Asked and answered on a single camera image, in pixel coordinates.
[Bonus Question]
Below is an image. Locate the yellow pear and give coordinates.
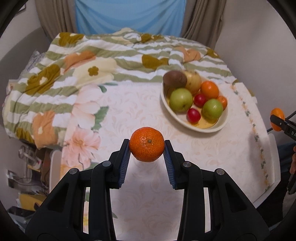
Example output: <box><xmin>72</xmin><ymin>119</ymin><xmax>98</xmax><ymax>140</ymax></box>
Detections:
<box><xmin>183</xmin><ymin>71</ymin><xmax>202</xmax><ymax>94</ymax></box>

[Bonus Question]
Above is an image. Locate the large green apple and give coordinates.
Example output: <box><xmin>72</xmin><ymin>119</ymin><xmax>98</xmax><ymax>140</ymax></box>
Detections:
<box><xmin>170</xmin><ymin>88</ymin><xmax>193</xmax><ymax>113</ymax></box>

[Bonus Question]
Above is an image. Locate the blue cloth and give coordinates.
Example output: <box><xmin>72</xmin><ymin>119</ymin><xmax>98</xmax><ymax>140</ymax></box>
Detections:
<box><xmin>74</xmin><ymin>0</ymin><xmax>187</xmax><ymax>36</ymax></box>

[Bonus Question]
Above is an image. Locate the cream bowl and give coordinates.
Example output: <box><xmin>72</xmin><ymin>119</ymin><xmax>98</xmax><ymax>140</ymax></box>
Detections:
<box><xmin>161</xmin><ymin>76</ymin><xmax>229</xmax><ymax>133</ymax></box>

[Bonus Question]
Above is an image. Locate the red plum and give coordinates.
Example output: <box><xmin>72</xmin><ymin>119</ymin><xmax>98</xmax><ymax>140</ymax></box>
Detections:
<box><xmin>187</xmin><ymin>108</ymin><xmax>201</xmax><ymax>123</ymax></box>
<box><xmin>194</xmin><ymin>93</ymin><xmax>207</xmax><ymax>107</ymax></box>

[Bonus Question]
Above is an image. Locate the grey patterned pillow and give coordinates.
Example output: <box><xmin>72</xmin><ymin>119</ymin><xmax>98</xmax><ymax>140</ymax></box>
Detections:
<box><xmin>22</xmin><ymin>50</ymin><xmax>48</xmax><ymax>79</ymax></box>

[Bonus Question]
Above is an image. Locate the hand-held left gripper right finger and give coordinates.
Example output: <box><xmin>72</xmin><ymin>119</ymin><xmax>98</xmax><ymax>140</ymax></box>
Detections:
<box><xmin>163</xmin><ymin>140</ymin><xmax>270</xmax><ymax>241</ymax></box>

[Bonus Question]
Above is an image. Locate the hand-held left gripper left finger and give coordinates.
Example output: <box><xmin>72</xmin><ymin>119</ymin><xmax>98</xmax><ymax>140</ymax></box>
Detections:
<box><xmin>25</xmin><ymin>138</ymin><xmax>130</xmax><ymax>241</ymax></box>

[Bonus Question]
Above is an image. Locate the yellow cloth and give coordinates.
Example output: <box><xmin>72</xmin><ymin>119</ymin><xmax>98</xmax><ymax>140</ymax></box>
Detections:
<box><xmin>20</xmin><ymin>193</ymin><xmax>48</xmax><ymax>209</ymax></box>

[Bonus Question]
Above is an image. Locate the beige curtain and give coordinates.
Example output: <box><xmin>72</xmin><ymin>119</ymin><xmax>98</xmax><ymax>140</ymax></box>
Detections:
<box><xmin>35</xmin><ymin>0</ymin><xmax>78</xmax><ymax>41</ymax></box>
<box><xmin>183</xmin><ymin>0</ymin><xmax>226</xmax><ymax>49</ymax></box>

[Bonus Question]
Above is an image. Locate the person's right hand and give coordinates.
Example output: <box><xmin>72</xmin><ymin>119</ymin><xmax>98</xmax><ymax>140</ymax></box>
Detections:
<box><xmin>290</xmin><ymin>145</ymin><xmax>296</xmax><ymax>174</ymax></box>

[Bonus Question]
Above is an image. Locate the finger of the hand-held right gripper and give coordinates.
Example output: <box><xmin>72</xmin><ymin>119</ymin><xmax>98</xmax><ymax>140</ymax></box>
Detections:
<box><xmin>270</xmin><ymin>114</ymin><xmax>287</xmax><ymax>127</ymax></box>

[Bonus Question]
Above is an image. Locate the green striped floral quilt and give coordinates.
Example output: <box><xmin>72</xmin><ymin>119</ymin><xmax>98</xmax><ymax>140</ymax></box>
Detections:
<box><xmin>2</xmin><ymin>28</ymin><xmax>255</xmax><ymax>149</ymax></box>

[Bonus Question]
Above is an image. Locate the orange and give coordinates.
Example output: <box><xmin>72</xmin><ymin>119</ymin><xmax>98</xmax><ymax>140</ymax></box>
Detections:
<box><xmin>270</xmin><ymin>108</ymin><xmax>285</xmax><ymax>132</ymax></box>
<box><xmin>200</xmin><ymin>81</ymin><xmax>220</xmax><ymax>100</ymax></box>

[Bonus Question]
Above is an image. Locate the white table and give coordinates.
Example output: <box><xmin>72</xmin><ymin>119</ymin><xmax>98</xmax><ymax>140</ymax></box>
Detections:
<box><xmin>49</xmin><ymin>133</ymin><xmax>281</xmax><ymax>209</ymax></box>

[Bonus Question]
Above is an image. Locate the small green apple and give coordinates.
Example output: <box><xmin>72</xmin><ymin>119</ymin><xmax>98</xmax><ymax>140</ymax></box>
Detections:
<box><xmin>203</xmin><ymin>99</ymin><xmax>224</xmax><ymax>120</ymax></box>

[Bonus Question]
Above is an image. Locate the white floral tablecloth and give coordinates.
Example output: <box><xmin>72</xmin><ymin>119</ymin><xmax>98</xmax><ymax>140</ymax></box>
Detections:
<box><xmin>60</xmin><ymin>81</ymin><xmax>275</xmax><ymax>241</ymax></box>

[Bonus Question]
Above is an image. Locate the small tangerine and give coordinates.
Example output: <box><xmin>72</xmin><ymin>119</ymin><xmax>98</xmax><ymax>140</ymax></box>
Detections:
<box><xmin>216</xmin><ymin>96</ymin><xmax>228</xmax><ymax>110</ymax></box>

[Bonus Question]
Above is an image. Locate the brown kiwi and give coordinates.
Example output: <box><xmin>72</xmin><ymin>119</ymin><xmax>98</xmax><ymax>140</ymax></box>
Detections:
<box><xmin>162</xmin><ymin>71</ymin><xmax>188</xmax><ymax>88</ymax></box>

